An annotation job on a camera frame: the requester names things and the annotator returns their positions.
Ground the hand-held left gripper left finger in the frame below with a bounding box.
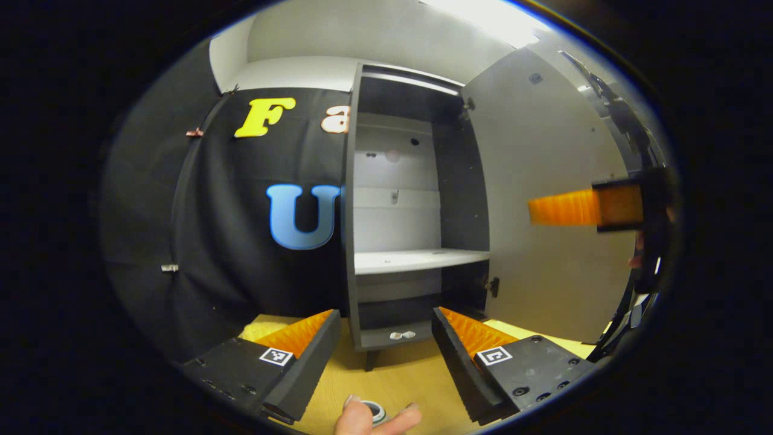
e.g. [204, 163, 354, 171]
[181, 309, 342, 425]

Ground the black backdrop cloth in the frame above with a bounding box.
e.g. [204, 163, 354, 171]
[100, 39, 363, 364]

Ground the dark grey cabinet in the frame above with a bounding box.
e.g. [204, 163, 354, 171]
[341, 62, 503, 372]

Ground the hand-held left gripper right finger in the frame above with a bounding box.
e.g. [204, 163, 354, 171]
[431, 306, 596, 426]

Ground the long ceiling light panel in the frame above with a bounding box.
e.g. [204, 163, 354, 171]
[422, 0, 551, 50]

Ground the beige cabinet door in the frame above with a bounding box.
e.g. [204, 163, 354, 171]
[461, 47, 636, 345]

